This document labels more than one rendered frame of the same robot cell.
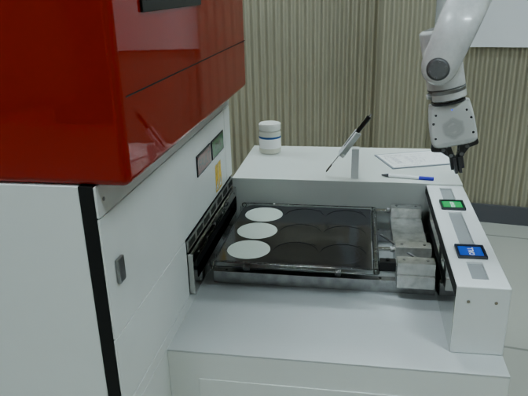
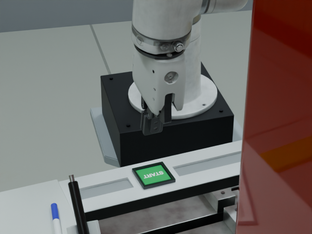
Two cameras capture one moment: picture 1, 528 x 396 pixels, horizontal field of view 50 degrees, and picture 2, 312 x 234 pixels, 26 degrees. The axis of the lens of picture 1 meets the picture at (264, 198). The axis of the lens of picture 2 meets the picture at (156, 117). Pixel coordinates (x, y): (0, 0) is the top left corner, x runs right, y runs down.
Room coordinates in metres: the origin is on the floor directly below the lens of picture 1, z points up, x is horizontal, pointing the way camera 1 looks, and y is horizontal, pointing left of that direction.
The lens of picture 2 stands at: (1.76, 0.32, 1.61)
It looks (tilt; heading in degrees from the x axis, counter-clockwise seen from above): 30 degrees down; 238
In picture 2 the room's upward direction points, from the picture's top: straight up
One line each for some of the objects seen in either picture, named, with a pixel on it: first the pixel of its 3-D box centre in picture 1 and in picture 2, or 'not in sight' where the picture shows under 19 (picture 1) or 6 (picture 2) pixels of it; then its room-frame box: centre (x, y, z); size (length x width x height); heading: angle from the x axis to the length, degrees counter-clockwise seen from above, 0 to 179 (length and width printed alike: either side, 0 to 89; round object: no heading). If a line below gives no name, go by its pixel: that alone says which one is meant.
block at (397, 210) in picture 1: (405, 210); not in sight; (1.42, -0.38, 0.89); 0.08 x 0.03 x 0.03; 80
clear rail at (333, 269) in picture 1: (292, 267); not in sight; (1.11, -0.06, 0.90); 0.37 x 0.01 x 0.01; 80
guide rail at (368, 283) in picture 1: (320, 280); not in sight; (1.16, -0.13, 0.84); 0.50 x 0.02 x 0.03; 80
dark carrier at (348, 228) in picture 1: (300, 233); not in sight; (1.29, -0.09, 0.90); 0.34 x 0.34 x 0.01; 80
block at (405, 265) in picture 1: (416, 265); not in sight; (1.10, -0.32, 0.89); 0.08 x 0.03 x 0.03; 80
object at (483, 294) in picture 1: (457, 254); (219, 193); (1.16, -0.43, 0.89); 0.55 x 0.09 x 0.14; 170
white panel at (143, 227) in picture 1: (185, 212); not in sight; (1.13, 0.17, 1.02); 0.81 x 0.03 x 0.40; 170
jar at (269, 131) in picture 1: (269, 137); not in sight; (1.79, -0.02, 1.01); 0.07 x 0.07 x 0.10
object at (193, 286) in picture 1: (215, 232); not in sight; (1.31, 0.12, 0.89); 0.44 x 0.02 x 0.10; 170
